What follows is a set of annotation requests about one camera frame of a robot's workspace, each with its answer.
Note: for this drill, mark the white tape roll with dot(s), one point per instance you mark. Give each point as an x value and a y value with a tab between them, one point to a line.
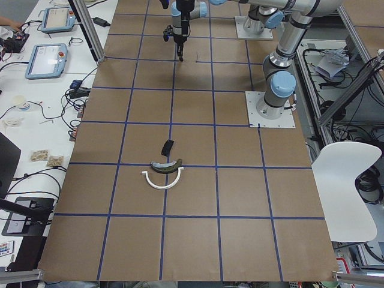
21	103

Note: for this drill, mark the blue usb hub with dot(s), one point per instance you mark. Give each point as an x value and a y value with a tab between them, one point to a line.
76	84

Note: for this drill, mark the aluminium frame post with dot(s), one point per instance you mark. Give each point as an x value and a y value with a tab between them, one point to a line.
86	24

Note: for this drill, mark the white plastic chair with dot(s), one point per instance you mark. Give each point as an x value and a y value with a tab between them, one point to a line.
335	170

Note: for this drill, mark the far blue teach pendant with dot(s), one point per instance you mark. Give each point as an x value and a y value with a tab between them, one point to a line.
57	20

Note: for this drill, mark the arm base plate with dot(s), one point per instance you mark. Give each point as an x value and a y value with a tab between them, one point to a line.
249	29
260	115

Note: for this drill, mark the bag of small parts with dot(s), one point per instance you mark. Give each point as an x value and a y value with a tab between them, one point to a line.
39	155

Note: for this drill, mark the black flat brake pad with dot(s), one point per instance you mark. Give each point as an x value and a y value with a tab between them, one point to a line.
167	147

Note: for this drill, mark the olive grey brake shoe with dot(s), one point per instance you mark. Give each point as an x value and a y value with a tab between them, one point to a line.
166	168

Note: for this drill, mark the black device on table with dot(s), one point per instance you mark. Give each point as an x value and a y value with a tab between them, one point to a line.
28	216

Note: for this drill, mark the black power adapter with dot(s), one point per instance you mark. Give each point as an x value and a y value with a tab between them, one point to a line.
100	22

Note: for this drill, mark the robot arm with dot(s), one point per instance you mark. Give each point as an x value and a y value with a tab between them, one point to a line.
280	83
270	17

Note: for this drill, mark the white curved plastic bracket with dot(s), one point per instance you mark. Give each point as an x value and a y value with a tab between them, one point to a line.
162	182

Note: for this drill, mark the near blue teach pendant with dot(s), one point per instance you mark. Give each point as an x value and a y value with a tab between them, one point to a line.
47	61

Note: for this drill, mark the blue teach pendant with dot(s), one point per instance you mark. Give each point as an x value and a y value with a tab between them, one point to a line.
47	61
57	20

